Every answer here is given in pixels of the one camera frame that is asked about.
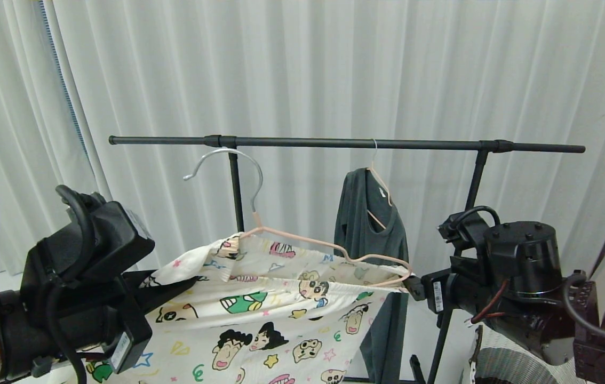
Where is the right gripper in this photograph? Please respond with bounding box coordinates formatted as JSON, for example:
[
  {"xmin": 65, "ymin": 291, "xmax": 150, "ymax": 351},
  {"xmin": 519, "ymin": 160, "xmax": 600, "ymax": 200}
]
[{"xmin": 403, "ymin": 268, "xmax": 496, "ymax": 316}]

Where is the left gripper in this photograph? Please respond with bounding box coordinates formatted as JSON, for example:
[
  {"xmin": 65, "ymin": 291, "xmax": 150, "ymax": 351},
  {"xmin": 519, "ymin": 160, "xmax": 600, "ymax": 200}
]
[{"xmin": 0, "ymin": 270, "xmax": 200, "ymax": 380}]

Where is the dark grey shirt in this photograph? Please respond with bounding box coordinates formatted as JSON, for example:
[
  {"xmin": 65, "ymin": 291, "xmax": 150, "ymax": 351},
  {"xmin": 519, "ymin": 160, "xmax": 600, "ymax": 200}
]
[{"xmin": 333, "ymin": 168, "xmax": 410, "ymax": 384}]

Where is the cream printed garment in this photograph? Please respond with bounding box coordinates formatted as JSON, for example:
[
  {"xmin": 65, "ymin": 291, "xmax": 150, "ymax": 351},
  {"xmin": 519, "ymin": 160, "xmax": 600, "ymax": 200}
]
[{"xmin": 76, "ymin": 232, "xmax": 416, "ymax": 384}]

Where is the pink clothes hanger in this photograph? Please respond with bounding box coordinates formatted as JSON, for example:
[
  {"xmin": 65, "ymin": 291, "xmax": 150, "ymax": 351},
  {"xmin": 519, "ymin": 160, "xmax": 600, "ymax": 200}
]
[
  {"xmin": 365, "ymin": 140, "xmax": 393, "ymax": 231},
  {"xmin": 183, "ymin": 148, "xmax": 413, "ymax": 289}
]

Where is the white laundry basket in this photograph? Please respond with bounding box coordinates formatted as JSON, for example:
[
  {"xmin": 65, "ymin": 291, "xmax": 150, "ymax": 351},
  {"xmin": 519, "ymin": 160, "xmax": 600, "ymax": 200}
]
[{"xmin": 463, "ymin": 324, "xmax": 586, "ymax": 384}]

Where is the black clothes rack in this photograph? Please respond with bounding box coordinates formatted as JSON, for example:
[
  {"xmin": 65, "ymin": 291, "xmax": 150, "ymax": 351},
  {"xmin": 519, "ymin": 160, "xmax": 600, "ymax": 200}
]
[{"xmin": 109, "ymin": 134, "xmax": 586, "ymax": 384}]

